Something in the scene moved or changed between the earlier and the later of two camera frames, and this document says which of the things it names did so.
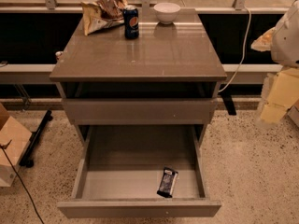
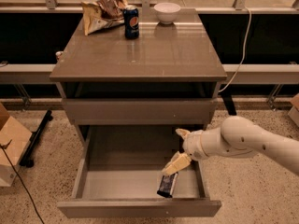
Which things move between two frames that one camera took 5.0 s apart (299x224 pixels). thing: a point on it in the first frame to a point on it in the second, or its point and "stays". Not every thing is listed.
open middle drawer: [121, 168] stays
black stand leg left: [25, 160] stays
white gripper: [286, 42] to [192, 144]
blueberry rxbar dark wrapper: [167, 182] stays
